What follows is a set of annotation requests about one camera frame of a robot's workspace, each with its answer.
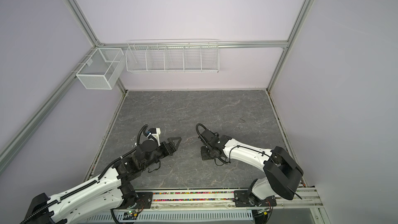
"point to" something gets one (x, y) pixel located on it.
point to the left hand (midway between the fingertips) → (177, 144)
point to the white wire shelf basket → (173, 56)
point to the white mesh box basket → (100, 70)
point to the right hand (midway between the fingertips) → (205, 155)
